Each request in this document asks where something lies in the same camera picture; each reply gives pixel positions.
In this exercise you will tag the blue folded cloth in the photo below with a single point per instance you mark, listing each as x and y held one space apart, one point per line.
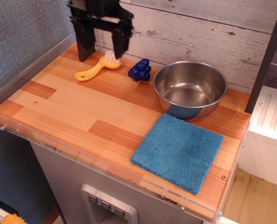
178 152

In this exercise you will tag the yellow scrubber brush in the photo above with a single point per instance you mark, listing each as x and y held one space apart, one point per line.
106 61

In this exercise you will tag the white toy sink unit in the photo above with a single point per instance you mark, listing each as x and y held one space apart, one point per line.
258 156

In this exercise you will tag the stainless steel bowl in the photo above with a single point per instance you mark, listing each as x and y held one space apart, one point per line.
189 90

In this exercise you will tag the yellow object bottom left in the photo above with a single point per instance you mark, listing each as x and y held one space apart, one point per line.
12 219

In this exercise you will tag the clear acrylic guard rail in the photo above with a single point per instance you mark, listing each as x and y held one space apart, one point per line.
110 153

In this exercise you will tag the grey toy fridge cabinet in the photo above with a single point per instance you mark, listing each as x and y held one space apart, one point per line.
66 176

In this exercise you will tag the dark left post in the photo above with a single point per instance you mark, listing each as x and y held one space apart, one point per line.
84 53

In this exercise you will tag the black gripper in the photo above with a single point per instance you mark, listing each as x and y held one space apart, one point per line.
107 15

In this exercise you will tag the dark right post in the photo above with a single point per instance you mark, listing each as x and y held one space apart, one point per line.
270 51

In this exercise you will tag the dark post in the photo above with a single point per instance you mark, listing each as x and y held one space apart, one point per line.
270 51
84 53

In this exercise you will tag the silver dispenser panel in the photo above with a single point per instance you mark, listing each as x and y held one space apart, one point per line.
100 206

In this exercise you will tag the blue toy grapes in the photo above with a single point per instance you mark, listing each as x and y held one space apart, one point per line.
140 71

